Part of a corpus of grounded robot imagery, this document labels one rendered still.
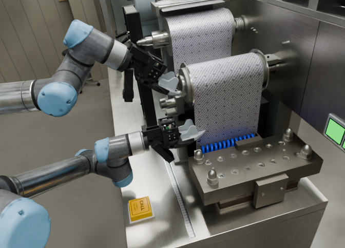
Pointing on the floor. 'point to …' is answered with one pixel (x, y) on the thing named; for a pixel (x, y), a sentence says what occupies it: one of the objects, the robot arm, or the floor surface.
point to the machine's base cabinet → (277, 234)
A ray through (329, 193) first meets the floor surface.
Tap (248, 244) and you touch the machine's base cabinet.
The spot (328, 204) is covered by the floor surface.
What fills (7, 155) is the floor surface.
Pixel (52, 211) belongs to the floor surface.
